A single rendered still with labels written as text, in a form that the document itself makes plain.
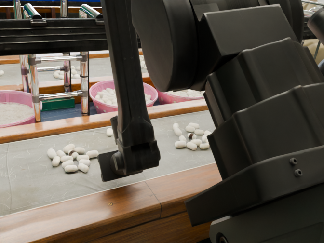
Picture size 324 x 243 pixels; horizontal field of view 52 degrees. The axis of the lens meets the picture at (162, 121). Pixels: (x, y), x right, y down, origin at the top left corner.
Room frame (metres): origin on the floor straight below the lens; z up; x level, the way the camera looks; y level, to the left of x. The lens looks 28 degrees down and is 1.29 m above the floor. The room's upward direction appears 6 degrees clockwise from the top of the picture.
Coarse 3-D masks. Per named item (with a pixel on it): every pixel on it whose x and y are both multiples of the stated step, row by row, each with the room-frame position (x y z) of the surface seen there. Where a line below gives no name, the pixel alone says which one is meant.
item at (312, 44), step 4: (308, 40) 3.63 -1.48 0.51; (312, 40) 3.62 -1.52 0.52; (316, 40) 3.62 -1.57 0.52; (304, 44) 3.60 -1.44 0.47; (308, 44) 3.60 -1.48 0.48; (312, 44) 3.58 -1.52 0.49; (316, 44) 3.56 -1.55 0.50; (320, 44) 3.55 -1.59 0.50; (312, 48) 3.53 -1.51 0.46; (320, 48) 3.52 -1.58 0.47; (312, 52) 3.51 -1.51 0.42; (320, 52) 3.50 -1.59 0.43; (316, 56) 3.50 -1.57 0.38; (320, 56) 3.50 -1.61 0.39; (316, 60) 3.50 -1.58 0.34; (320, 60) 3.51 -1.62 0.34
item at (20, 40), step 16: (0, 32) 0.70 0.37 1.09; (16, 32) 0.72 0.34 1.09; (32, 32) 0.74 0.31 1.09; (48, 32) 0.75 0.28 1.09; (64, 32) 0.77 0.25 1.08; (80, 32) 0.79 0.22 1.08; (96, 32) 0.81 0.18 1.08; (0, 48) 0.68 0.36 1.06; (16, 48) 0.70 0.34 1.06; (32, 48) 0.72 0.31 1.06; (48, 48) 0.73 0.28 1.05; (64, 48) 0.75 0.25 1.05; (80, 48) 0.77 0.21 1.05; (96, 48) 0.79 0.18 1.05
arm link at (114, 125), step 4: (116, 116) 0.62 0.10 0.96; (112, 120) 0.62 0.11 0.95; (116, 120) 0.61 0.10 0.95; (112, 124) 0.62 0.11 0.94; (116, 124) 0.61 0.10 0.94; (112, 128) 0.62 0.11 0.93; (116, 128) 0.61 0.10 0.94; (116, 132) 0.60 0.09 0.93; (116, 136) 0.60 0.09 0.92; (116, 140) 0.60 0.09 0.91; (116, 144) 0.61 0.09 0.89; (116, 152) 0.53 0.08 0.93; (120, 152) 0.52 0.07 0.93; (116, 156) 0.51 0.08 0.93; (120, 156) 0.51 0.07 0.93; (160, 156) 0.53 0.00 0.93; (116, 160) 0.51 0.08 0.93; (120, 160) 0.51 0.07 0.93; (116, 164) 0.51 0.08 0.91; (120, 164) 0.50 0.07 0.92; (116, 168) 0.52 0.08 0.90; (120, 168) 0.51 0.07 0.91
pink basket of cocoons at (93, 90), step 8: (112, 80) 1.29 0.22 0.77; (96, 88) 1.22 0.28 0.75; (104, 88) 1.25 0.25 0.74; (144, 88) 1.28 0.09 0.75; (152, 88) 1.25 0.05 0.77; (152, 96) 1.22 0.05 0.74; (96, 104) 1.09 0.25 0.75; (104, 104) 1.05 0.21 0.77; (152, 104) 1.14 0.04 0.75; (104, 112) 1.08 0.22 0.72
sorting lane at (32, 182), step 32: (96, 128) 0.92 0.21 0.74; (160, 128) 0.97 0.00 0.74; (0, 160) 0.71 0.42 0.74; (32, 160) 0.72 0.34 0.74; (96, 160) 0.75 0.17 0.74; (160, 160) 0.79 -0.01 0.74; (192, 160) 0.80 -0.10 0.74; (0, 192) 0.59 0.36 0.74; (32, 192) 0.60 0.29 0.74; (64, 192) 0.61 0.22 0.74; (96, 192) 0.62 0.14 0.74
